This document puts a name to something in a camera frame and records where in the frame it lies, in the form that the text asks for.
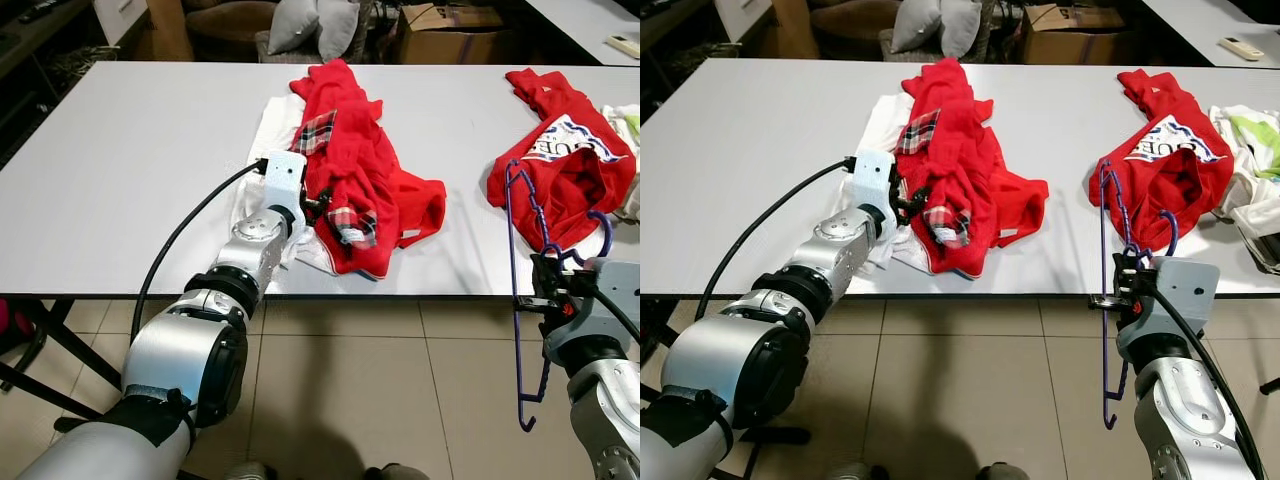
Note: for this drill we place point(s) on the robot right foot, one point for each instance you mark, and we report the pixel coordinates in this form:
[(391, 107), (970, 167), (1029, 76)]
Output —
[(1005, 472)]

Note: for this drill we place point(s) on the open brown cardboard box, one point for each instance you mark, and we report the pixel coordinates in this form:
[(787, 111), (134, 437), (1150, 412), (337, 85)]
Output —
[(1080, 45), (460, 45)]

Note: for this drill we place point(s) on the white remote control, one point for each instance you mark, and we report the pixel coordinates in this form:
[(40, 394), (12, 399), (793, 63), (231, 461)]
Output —
[(1240, 48), (623, 46)]

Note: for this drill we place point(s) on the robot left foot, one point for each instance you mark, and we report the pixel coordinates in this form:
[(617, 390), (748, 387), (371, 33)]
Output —
[(850, 471), (248, 471)]

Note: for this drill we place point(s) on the purple clothes hanger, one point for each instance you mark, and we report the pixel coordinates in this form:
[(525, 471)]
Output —
[(1106, 360), (518, 350)]

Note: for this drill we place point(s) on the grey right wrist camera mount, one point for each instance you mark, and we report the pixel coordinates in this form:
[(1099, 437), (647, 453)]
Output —
[(1185, 290), (615, 290)]

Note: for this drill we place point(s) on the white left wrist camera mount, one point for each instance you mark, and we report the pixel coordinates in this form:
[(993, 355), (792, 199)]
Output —
[(875, 178), (285, 178)]

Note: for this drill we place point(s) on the grey pillow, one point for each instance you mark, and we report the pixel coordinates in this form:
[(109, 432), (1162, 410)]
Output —
[(293, 25), (960, 28), (338, 28), (915, 25)]

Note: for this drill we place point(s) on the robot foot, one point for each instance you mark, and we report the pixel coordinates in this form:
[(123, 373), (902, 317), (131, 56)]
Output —
[(248, 471), (850, 471), (1005, 472)]

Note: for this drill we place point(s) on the brown wooden board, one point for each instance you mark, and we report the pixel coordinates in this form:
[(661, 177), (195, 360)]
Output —
[(170, 30), (793, 30)]

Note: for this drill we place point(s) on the red garment with white print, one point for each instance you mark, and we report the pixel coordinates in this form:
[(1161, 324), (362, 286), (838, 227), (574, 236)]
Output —
[(545, 95), (1150, 95)]

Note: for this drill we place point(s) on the red garment with plaid lining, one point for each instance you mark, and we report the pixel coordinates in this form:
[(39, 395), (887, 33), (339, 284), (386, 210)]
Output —
[(970, 150), (370, 150)]

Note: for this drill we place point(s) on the white cloth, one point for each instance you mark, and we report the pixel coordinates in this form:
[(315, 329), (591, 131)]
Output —
[(885, 120), (275, 120)]

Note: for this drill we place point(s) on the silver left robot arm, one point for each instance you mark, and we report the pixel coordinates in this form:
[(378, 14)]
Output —
[(740, 360), (180, 350)]

